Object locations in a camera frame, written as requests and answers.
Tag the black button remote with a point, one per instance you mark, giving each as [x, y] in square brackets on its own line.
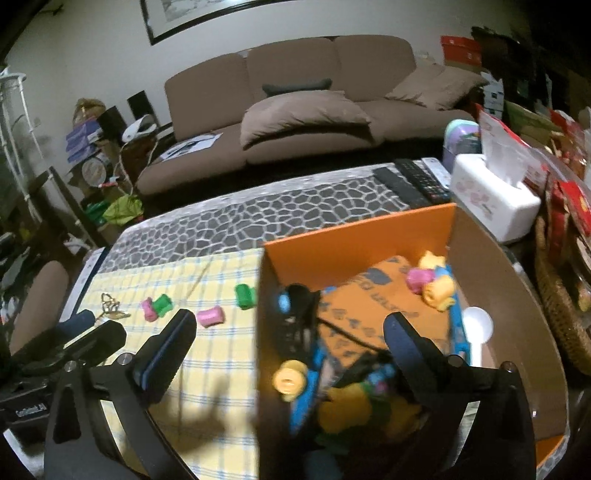
[422, 180]

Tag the small black pillow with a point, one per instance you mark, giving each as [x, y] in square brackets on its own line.
[295, 86]

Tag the white metal rack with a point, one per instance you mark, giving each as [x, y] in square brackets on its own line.
[14, 76]

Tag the green plastic bag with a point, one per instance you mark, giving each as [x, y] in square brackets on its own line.
[122, 207]

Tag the yellow bag roll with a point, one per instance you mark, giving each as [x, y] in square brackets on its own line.
[438, 290]
[288, 379]

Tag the orange printed cloth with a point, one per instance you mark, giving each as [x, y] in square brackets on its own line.
[369, 295]

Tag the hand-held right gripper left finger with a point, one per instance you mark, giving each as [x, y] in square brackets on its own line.
[161, 360]

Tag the large brown cushion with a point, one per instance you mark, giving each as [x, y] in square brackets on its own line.
[300, 115]

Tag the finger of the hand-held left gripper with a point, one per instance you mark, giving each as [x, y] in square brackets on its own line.
[94, 341]
[76, 323]

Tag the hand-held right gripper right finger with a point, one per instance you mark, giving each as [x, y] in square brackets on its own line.
[408, 355]

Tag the woven basket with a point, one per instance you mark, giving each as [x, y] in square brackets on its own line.
[90, 108]

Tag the white round scoop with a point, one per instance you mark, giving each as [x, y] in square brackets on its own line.
[478, 323]

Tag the small round fan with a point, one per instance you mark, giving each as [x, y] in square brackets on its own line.
[94, 170]

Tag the black speaker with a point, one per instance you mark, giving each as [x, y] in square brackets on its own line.
[111, 122]
[138, 104]

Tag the blue bag roll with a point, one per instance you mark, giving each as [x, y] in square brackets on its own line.
[283, 303]

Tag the framed wall picture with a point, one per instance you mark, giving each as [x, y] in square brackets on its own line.
[184, 11]

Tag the white remote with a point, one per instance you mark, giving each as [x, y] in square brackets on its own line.
[436, 168]

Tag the white printed carton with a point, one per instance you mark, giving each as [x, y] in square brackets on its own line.
[494, 94]

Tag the stack of blue boxes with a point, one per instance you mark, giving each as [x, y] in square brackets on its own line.
[81, 141]

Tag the green hair roller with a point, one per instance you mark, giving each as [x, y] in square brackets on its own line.
[244, 296]

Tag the flat brown cushion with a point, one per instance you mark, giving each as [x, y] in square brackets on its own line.
[434, 85]

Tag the red box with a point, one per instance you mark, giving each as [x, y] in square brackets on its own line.
[461, 48]

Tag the red packets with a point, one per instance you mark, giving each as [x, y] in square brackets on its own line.
[572, 203]

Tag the brown chair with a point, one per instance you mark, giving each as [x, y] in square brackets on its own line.
[39, 295]

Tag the plain black remote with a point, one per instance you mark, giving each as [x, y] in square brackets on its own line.
[399, 184]

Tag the brown sofa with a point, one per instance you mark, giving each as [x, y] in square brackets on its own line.
[207, 87]

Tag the yellow plaid tablecloth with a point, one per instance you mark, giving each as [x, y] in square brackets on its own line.
[217, 277]

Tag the orange cardboard box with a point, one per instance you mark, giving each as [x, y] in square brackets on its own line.
[508, 300]

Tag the white tissue box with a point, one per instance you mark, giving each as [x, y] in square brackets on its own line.
[494, 207]

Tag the papers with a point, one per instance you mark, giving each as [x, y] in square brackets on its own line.
[191, 145]

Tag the purple round container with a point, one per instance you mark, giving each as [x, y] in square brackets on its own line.
[461, 138]

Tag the brown wicker basket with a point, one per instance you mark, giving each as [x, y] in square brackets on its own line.
[561, 300]

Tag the green bag roll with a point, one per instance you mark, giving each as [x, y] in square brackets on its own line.
[165, 304]

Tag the pink bag roll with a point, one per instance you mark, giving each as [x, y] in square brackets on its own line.
[211, 317]
[148, 310]
[418, 279]

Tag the white headset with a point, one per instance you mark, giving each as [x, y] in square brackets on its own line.
[138, 129]

